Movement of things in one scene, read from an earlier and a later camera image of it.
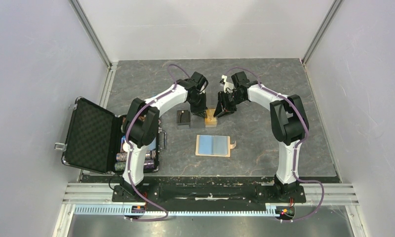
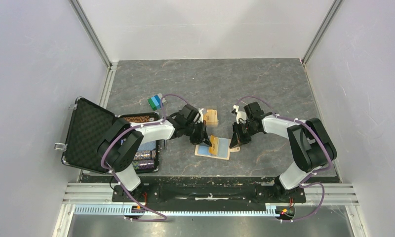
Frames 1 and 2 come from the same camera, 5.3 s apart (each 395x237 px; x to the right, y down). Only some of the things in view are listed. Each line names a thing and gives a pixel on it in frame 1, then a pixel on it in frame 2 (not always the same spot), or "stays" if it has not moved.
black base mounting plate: x=210 y=192 stays
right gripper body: x=229 y=101 to x=243 y=131
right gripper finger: x=218 y=109 to x=235 y=140
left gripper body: x=199 y=102 to x=195 y=131
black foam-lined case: x=94 y=139 stays
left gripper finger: x=201 y=113 to x=198 y=141
